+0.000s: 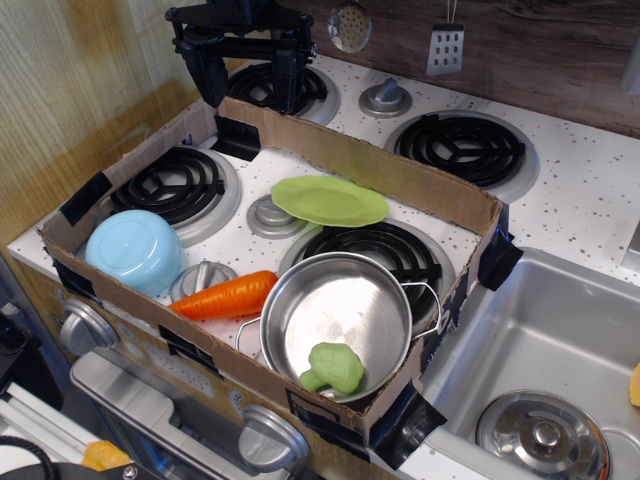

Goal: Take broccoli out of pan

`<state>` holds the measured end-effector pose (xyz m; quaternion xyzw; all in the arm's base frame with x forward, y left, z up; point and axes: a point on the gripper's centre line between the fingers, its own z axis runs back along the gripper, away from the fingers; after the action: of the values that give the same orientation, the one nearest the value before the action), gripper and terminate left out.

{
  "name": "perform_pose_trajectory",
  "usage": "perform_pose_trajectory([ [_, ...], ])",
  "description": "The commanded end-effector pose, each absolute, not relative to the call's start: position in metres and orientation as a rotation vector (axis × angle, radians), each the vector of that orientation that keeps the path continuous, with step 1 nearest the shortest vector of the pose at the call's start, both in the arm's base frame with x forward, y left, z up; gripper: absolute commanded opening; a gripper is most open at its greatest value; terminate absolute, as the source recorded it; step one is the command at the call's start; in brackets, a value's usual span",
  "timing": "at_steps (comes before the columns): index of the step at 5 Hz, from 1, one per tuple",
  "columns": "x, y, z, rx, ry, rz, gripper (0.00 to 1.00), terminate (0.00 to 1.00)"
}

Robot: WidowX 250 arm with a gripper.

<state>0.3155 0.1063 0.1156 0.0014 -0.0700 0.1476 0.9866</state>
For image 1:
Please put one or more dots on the silver rear stove knob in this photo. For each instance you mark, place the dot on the silver rear stove knob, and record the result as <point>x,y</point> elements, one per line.
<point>385,100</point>

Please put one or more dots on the black front left burner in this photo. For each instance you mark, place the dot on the black front left burner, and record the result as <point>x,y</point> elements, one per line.
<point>196,190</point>

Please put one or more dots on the silver hanging slotted spatula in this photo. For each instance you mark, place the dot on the silver hanging slotted spatula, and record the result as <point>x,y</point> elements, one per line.
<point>446,45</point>

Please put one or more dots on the green plastic plate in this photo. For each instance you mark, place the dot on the green plastic plate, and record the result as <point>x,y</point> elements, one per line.
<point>329,201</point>

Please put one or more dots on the silver metal sink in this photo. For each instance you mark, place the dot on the silver metal sink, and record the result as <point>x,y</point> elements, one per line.
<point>552,326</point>

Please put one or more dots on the silver middle stove knob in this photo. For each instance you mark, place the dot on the silver middle stove knob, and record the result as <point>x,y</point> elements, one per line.
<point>269,221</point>

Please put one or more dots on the silver front stove knob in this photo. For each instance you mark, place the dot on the silver front stove knob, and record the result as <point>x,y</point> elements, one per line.
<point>200,277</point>

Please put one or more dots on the light blue plastic bowl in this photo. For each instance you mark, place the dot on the light blue plastic bowl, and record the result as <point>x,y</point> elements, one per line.
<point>139,249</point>

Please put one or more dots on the silver pot lid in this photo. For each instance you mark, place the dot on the silver pot lid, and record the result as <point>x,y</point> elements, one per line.
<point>545,435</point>

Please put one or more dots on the silver oven door handle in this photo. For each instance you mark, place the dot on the silver oven door handle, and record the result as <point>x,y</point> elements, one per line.
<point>168,433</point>

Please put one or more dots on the silver oven knob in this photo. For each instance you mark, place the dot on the silver oven knob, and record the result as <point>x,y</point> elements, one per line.
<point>85,330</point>
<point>268,442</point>

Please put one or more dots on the orange toy bottom left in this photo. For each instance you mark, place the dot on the orange toy bottom left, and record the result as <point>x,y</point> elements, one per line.
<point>102,455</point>

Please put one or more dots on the silver hanging strainer spoon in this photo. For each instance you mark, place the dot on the silver hanging strainer spoon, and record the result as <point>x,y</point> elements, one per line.
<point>349,26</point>

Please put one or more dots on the silver right oven knob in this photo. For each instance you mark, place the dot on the silver right oven knob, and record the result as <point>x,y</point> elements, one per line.
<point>268,442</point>

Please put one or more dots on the black rear right burner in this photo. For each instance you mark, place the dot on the black rear right burner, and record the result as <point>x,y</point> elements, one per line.
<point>477,147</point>

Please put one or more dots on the silver left oven knob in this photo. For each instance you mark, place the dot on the silver left oven knob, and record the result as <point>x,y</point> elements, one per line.
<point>85,330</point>

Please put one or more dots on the silver metal pan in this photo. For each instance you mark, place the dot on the silver metal pan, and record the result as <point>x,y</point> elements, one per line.
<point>340,298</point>

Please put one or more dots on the silver stove knob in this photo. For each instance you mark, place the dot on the silver stove knob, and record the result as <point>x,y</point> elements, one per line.
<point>269,221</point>
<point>200,277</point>
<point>385,100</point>

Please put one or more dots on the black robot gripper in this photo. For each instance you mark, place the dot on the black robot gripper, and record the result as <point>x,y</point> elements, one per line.
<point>207,33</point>

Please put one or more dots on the orange toy carrot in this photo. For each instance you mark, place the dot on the orange toy carrot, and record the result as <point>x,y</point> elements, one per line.
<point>234,298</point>

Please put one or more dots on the black front right burner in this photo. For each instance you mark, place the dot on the black front right burner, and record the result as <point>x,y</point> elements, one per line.
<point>413,257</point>

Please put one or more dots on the orange toy in sink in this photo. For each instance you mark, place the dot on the orange toy in sink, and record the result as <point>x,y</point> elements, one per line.
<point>634,386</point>

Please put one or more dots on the green toy broccoli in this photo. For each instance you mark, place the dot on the green toy broccoli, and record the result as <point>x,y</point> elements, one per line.
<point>334,365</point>

